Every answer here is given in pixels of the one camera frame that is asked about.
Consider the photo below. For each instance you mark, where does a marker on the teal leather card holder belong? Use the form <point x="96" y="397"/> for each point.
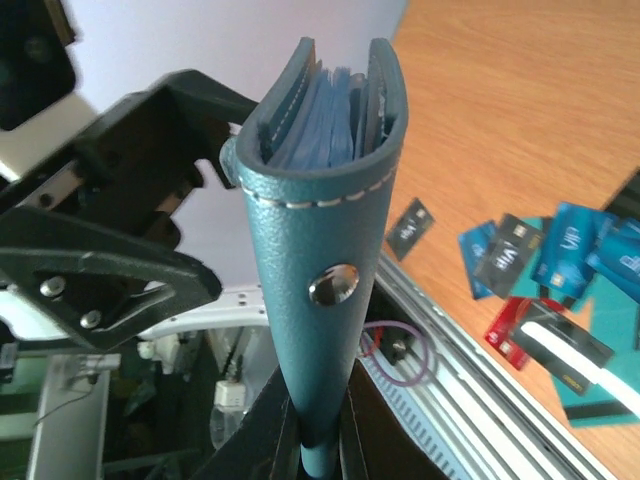
<point x="316" y="161"/>

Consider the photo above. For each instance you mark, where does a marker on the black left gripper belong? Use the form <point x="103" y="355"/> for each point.
<point x="72" y="265"/>

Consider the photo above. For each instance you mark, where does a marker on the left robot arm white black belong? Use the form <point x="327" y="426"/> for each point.
<point x="231" y="308"/>

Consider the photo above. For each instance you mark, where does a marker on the lone black VIP card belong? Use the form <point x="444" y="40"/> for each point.
<point x="415" y="221"/>

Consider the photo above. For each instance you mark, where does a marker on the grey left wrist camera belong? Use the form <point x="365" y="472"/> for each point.
<point x="40" y="107"/>

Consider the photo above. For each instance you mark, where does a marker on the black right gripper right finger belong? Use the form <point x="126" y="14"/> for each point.
<point x="372" y="442"/>

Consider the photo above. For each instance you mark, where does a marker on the aluminium frame rail front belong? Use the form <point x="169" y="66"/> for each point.
<point x="494" y="427"/>

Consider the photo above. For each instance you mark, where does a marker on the black card on red card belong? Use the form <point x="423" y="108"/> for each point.
<point x="567" y="351"/>

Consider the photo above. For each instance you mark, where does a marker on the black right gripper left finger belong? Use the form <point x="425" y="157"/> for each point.
<point x="266" y="445"/>

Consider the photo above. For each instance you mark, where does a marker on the blue card left pile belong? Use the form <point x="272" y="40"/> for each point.
<point x="574" y="233"/>

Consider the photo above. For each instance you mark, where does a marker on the grey slotted cable duct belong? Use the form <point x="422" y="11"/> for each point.
<point x="416" y="424"/>

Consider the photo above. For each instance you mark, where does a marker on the black card left pile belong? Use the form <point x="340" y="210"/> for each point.
<point x="508" y="253"/>

